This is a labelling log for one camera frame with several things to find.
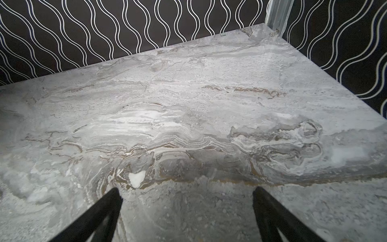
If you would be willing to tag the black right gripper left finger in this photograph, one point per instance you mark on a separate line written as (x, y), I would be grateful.
(98, 222)

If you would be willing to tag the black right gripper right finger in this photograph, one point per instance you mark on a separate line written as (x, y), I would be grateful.
(274, 219)

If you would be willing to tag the aluminium frame corner post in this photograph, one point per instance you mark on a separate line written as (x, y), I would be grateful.
(277, 15)

